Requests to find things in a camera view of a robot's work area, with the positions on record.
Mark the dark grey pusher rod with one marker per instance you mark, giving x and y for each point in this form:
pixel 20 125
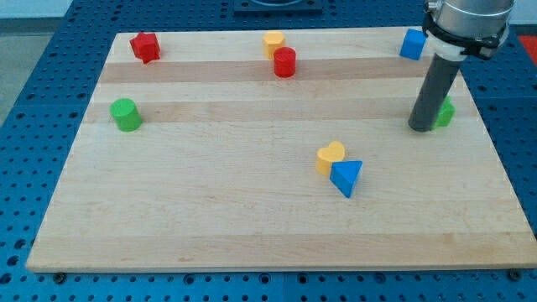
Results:
pixel 436 85

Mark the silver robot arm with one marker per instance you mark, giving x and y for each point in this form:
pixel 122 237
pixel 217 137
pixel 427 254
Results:
pixel 456 30

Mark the blue triangle block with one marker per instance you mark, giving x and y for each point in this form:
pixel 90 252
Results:
pixel 345 175

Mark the green block behind rod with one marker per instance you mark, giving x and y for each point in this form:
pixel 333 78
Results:
pixel 445 115

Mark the blue cube block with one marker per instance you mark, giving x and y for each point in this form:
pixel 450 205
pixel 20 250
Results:
pixel 413 44

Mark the yellow heart block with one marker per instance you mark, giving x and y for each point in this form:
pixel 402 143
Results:
pixel 334 152

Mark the red cylinder block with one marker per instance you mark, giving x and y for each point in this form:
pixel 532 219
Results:
pixel 284 62

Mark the yellow hexagon block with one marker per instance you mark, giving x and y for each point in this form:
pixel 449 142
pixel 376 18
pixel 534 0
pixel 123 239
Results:
pixel 272 40

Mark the wooden board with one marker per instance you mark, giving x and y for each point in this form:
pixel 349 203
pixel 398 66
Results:
pixel 221 174

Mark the red star block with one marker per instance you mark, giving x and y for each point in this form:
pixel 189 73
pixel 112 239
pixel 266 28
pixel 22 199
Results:
pixel 145 47

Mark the green cylinder block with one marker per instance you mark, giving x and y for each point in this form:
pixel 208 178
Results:
pixel 125 114

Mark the blue perforated table mat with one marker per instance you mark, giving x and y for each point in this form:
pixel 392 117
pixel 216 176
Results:
pixel 37 134

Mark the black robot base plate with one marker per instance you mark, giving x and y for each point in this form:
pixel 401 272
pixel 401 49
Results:
pixel 277 6

